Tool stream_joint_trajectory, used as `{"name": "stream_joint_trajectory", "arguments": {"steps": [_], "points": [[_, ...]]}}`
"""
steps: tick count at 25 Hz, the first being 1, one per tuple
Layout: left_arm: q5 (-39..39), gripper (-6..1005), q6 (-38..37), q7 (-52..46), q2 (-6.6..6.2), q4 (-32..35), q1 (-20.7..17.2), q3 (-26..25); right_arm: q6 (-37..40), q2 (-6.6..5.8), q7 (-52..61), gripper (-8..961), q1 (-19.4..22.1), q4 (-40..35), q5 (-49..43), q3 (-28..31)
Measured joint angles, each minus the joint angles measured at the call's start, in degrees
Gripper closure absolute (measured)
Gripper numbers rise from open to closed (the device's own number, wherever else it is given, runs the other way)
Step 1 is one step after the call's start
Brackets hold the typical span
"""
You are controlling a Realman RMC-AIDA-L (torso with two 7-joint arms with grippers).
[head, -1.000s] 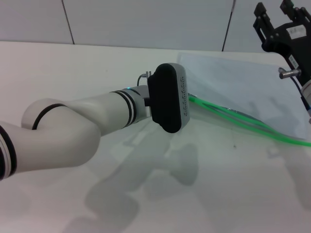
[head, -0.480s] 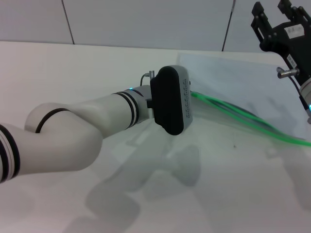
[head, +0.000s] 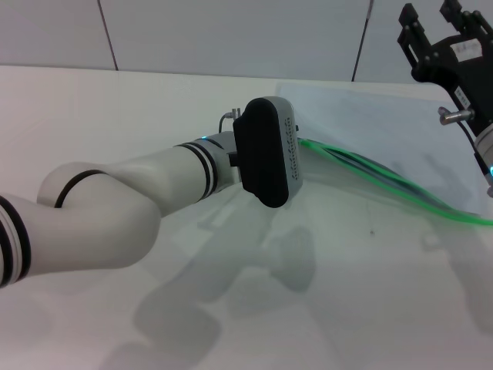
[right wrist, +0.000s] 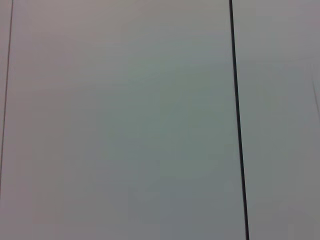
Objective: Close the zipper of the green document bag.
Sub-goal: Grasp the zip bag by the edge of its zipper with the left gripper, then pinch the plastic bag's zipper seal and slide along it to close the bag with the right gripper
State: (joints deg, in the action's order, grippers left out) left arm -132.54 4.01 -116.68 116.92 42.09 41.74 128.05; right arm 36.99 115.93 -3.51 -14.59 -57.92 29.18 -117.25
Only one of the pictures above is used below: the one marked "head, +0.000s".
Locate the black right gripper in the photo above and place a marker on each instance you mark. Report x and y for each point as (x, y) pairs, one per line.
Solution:
(447, 67)

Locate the translucent green-zipper document bag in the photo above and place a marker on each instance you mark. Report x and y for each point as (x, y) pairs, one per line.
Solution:
(385, 127)

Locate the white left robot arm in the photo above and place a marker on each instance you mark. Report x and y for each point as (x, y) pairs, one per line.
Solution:
(100, 227)

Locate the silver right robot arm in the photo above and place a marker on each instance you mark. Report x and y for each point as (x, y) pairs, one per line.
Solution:
(486, 144)

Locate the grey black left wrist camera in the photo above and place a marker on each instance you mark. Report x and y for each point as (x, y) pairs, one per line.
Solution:
(262, 154)

